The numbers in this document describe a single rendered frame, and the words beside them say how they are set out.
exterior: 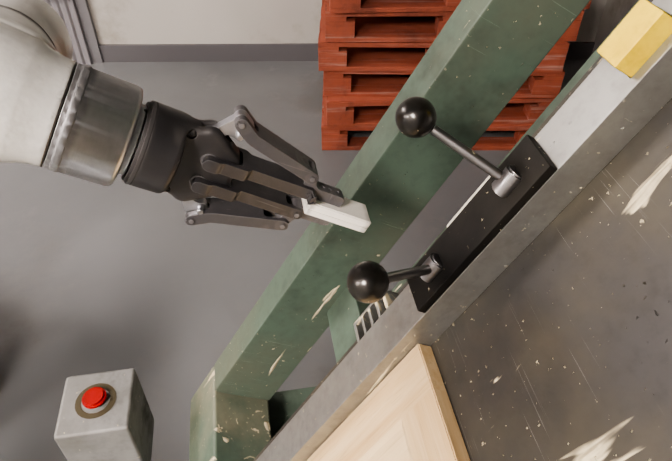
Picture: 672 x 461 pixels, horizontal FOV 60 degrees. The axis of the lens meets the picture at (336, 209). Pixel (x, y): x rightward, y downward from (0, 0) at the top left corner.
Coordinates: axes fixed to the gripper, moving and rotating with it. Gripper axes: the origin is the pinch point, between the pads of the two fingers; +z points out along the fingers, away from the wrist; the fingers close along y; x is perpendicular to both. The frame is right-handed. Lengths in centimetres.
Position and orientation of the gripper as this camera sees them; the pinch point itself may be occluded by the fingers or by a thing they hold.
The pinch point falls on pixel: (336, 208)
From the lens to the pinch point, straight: 58.4
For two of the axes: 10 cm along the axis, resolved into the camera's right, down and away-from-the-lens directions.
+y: -5.0, 7.1, 5.0
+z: 8.5, 2.9, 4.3
